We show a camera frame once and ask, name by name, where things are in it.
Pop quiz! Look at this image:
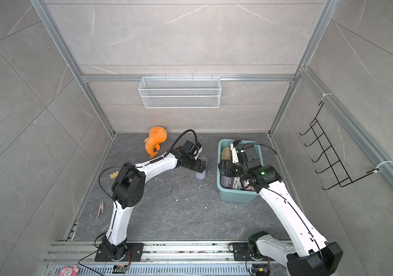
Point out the newspaper case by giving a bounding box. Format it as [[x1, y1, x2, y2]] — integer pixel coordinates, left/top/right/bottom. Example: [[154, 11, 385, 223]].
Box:
[[221, 177, 242, 190]]

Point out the purple fabric case top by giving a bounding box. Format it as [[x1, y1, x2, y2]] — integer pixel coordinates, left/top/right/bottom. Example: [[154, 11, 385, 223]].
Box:
[[195, 156, 208, 181]]

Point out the teal plastic storage box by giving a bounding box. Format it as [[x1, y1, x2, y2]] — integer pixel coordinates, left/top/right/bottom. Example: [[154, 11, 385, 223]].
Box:
[[217, 139, 263, 204]]

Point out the tan fabric case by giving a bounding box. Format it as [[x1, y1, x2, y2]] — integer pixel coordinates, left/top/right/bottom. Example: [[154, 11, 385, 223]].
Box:
[[220, 146, 232, 161]]

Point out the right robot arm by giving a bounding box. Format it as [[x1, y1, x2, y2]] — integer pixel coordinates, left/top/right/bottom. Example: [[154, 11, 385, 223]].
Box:
[[218, 140, 343, 276]]

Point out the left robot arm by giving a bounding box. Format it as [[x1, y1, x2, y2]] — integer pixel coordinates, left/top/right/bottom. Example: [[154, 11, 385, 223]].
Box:
[[94, 126, 207, 262]]

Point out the orange plush whale toy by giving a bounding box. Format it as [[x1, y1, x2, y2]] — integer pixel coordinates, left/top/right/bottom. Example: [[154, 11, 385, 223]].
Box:
[[144, 126, 167, 159]]

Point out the gold binder clip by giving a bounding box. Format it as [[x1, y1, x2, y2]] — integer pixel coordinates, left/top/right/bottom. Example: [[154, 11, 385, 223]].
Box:
[[109, 171, 119, 179]]

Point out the wooden clothes peg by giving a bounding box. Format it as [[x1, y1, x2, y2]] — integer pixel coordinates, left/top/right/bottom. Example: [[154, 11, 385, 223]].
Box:
[[96, 202, 105, 219]]

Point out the pink toy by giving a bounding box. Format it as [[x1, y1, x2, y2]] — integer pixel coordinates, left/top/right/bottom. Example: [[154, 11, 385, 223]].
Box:
[[58, 265, 79, 276]]

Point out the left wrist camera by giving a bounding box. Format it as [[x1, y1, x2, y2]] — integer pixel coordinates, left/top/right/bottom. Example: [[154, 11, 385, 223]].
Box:
[[191, 142, 202, 159]]

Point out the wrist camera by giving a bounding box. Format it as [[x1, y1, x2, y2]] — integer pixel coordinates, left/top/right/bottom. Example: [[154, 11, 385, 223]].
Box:
[[191, 142, 202, 159], [230, 139, 245, 164]]

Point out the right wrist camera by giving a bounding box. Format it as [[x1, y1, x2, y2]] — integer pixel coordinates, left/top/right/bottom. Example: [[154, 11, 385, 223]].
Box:
[[230, 139, 245, 164]]

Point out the white wire mesh basket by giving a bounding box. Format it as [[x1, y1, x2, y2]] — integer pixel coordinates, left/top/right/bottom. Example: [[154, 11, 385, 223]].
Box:
[[139, 76, 222, 109]]

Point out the metal base rail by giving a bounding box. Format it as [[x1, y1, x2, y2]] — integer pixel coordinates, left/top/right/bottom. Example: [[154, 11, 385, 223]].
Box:
[[41, 240, 287, 276]]

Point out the black wire hook rack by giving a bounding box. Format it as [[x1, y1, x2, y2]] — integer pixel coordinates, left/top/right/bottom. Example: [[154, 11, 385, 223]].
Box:
[[299, 101, 380, 191]]

